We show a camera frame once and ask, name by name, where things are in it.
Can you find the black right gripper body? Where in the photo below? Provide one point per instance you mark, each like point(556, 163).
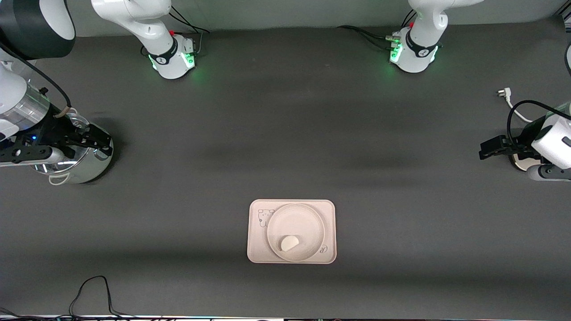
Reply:
point(57, 128)

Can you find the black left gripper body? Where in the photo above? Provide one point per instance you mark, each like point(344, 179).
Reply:
point(523, 139)

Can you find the beige round plate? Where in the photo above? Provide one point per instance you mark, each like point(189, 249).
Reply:
point(296, 220)

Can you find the white half-moon steamed bun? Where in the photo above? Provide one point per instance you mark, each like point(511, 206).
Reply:
point(289, 243)

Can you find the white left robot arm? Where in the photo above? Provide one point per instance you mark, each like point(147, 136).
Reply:
point(419, 49)

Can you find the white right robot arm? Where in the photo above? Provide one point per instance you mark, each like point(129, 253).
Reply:
point(147, 26)

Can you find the beige rectangular tray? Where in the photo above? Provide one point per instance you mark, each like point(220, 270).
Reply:
point(256, 249)

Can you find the steel pot with glass lid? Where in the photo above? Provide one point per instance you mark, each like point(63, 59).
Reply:
point(89, 169)

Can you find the white toaster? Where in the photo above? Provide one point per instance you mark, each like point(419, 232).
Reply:
point(519, 163)

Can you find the glass pot lid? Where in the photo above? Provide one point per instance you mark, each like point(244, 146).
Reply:
point(67, 166)

